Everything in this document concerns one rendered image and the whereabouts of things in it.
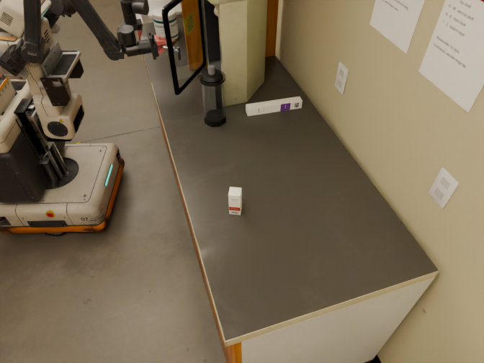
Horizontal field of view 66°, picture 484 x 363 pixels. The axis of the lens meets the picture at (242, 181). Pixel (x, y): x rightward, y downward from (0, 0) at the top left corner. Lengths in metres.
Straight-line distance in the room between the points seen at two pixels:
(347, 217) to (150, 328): 1.28
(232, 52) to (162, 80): 0.51
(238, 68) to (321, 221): 0.78
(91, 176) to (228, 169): 1.27
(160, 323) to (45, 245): 0.94
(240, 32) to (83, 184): 1.42
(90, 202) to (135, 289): 0.58
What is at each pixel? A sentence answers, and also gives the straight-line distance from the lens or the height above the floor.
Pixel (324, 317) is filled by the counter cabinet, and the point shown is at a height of 0.87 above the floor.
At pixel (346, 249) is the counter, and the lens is 1.29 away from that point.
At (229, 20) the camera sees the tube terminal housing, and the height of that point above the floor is 1.34.
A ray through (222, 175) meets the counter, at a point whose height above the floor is 0.94.
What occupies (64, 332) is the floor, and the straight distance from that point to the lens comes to 2.34.
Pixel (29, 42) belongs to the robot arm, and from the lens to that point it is 1.79.
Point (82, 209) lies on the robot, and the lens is 2.41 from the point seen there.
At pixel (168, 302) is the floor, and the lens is 2.24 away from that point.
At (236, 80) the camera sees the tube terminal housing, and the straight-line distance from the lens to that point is 1.74.
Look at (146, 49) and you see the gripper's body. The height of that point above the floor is 1.20.
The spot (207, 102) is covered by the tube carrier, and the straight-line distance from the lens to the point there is 1.61.
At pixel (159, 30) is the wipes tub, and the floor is 1.00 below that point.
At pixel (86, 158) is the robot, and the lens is 2.70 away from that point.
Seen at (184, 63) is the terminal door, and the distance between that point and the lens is 1.81.
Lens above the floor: 1.99
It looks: 47 degrees down
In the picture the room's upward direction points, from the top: 1 degrees counter-clockwise
